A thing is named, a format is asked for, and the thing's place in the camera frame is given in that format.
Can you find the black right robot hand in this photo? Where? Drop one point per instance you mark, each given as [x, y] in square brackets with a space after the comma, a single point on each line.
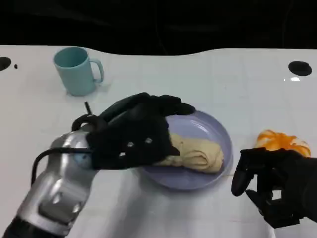
[284, 178]

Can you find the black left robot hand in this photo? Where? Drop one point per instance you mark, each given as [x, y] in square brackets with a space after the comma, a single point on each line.
[133, 138]

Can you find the lilac plate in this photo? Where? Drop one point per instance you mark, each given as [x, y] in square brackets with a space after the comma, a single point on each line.
[198, 124]

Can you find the beige towel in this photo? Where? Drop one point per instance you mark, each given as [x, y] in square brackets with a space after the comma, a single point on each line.
[198, 153]

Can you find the pale green mug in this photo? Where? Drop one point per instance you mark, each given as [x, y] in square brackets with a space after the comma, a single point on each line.
[74, 74]

